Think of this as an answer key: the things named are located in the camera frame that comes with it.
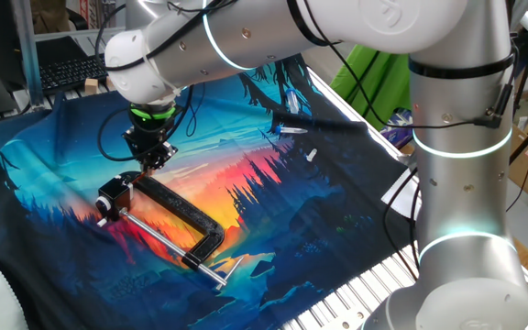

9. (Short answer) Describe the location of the colourful forest landscape cloth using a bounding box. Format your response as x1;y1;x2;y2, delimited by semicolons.
0;53;428;330

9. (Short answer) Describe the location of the large clear plastic tube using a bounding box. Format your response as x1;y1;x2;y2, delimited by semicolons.
285;88;301;116

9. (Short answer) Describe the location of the black mouse pad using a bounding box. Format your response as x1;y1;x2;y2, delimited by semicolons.
34;35;89;68

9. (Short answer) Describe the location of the black C-clamp with steel screw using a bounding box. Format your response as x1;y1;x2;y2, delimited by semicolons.
116;170;245;291

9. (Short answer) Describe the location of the upright aluminium frame post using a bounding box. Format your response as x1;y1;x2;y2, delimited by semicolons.
9;0;46;110

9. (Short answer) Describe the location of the black camera cable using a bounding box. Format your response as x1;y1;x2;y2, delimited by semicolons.
93;3;206;164

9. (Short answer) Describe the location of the green fabric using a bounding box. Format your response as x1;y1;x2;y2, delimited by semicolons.
330;43;414;133

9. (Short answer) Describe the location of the black keyboard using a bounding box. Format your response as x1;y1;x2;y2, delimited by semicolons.
38;52;110;95

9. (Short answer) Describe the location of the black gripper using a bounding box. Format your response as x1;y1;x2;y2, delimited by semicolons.
123;117;179;178

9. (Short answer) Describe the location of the black white pencil sharpener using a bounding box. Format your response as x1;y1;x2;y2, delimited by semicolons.
93;177;135;228

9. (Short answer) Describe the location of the blue purple printed bag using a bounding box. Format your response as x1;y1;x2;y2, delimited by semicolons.
379;107;414;149

